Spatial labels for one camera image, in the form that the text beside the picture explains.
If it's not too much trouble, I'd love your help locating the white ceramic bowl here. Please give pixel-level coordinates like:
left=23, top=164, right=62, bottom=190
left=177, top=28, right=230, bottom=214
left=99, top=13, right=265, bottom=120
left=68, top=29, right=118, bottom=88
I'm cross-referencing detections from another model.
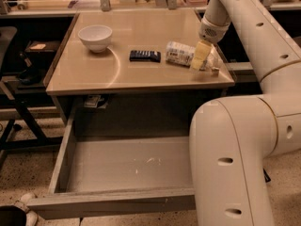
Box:
left=78, top=25, right=113, bottom=53

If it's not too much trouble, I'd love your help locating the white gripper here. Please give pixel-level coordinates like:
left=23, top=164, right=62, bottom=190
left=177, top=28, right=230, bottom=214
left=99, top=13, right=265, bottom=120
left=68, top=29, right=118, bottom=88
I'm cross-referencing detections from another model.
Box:
left=190, top=17, right=230, bottom=71

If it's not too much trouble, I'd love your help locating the clear plastic bottle blue label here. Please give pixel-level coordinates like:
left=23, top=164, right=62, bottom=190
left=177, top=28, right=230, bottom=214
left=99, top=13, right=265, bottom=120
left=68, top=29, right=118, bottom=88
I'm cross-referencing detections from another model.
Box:
left=166, top=41, right=220, bottom=72

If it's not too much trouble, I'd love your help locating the white label tag under desk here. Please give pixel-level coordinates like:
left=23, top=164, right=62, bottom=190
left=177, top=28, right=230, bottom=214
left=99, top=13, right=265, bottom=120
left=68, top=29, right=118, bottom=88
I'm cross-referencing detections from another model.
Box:
left=84, top=95, right=101, bottom=108

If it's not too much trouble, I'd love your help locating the white shoe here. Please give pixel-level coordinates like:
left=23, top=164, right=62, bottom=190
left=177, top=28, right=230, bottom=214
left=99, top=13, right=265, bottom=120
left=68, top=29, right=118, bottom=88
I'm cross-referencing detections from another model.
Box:
left=14, top=192, right=39, bottom=226

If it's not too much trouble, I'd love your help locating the grey cabinet desk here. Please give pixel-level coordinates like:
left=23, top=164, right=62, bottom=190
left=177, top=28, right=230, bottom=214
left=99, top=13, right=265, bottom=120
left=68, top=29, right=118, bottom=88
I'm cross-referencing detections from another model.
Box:
left=45, top=9, right=234, bottom=119

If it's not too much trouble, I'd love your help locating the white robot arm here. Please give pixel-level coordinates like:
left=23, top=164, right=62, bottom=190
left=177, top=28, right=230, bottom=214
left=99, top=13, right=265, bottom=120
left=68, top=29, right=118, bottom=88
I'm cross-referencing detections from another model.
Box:
left=189, top=0, right=301, bottom=226

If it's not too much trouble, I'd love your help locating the open grey top drawer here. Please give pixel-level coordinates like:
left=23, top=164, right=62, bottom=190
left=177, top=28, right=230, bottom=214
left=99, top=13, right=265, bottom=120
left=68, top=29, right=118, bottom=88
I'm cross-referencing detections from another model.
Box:
left=27, top=95, right=201, bottom=220

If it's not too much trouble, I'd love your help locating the dark blue snack packet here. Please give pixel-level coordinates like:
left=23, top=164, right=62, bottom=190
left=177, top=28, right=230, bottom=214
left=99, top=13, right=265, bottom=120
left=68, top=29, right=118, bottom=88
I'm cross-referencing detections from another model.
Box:
left=129, top=50, right=161, bottom=63

